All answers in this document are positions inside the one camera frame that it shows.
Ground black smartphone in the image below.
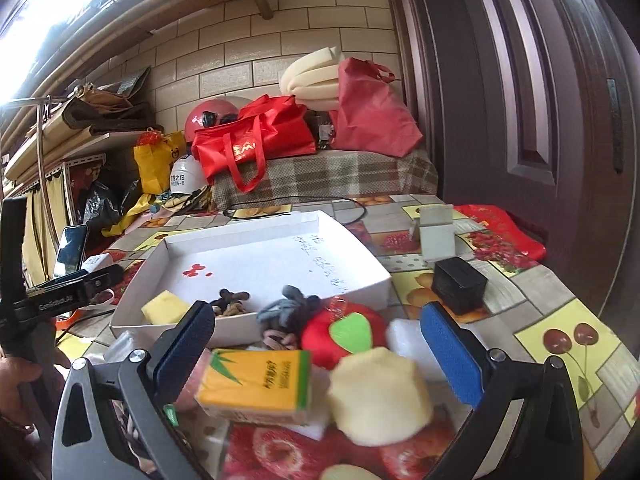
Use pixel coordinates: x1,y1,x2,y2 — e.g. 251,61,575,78
52,225,90,278

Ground red apple plush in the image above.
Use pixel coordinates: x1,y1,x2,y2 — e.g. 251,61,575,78
301,297,388,371

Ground person's left hand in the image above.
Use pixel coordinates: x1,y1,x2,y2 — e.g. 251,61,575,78
0,355,45,428

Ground yellow curtain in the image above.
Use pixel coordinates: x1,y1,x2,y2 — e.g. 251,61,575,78
0,175,71,286

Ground yellow cloth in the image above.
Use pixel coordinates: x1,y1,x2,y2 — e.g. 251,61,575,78
102,195,166,236

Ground dark brown small toy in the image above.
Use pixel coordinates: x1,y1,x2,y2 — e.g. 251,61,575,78
209,287,251,317

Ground cream round foam pad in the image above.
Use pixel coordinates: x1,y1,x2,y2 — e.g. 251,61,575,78
327,347,433,447

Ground black plastic bag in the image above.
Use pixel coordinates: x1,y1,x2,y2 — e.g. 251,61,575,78
82,180,141,233

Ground brown bags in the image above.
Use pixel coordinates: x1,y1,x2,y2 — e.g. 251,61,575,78
62,67,153,131

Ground red embroidered pouch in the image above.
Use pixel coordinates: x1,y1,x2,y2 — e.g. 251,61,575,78
452,204,547,263

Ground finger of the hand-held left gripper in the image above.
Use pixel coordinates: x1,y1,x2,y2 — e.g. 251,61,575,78
82,264,125,302

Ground grey phone stand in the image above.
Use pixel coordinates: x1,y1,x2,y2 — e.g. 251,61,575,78
410,205,457,262

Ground dark brown door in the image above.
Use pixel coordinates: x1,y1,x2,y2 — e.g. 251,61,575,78
385,0,640,341

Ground red nonwoven bag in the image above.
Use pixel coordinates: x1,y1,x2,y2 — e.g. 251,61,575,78
327,57,425,158

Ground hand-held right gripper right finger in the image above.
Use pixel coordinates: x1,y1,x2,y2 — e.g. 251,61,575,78
420,301,585,480

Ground white shallow cardboard box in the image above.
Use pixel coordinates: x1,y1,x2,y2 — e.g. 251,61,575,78
110,210,392,348

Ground yellow sponge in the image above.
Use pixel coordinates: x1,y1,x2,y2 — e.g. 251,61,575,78
141,290,192,325

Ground yellow green tissue packet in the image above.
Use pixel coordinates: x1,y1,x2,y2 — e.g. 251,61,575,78
195,349,313,426

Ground small white box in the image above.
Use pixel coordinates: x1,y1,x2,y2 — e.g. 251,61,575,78
80,254,117,273

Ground pink helmet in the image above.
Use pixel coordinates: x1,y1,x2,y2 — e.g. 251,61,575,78
185,96,256,143

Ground plaid cloth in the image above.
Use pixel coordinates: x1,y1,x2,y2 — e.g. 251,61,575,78
210,149,440,211

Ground black cable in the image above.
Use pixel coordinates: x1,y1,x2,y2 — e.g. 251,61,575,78
222,195,371,223

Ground beige hair ties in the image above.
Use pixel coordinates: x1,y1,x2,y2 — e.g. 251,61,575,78
260,327,301,352

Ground yellow bag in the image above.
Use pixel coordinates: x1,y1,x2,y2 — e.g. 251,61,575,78
132,130,187,195

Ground red tote bag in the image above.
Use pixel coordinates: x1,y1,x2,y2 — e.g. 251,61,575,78
191,95,318,193

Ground cream foam roll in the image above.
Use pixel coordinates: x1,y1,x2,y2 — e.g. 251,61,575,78
279,47,346,111

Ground white plastic packet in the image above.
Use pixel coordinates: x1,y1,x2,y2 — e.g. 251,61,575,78
387,317,453,386

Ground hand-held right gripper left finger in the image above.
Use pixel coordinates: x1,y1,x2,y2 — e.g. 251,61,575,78
52,301,217,480

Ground white helmet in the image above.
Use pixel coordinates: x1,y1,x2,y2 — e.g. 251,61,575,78
169,154,208,196

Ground blue grey knit scrunchie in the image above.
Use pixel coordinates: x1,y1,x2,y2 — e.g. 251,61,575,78
256,285,323,331

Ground small black box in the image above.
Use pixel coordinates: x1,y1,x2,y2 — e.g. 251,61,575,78
431,257,488,317

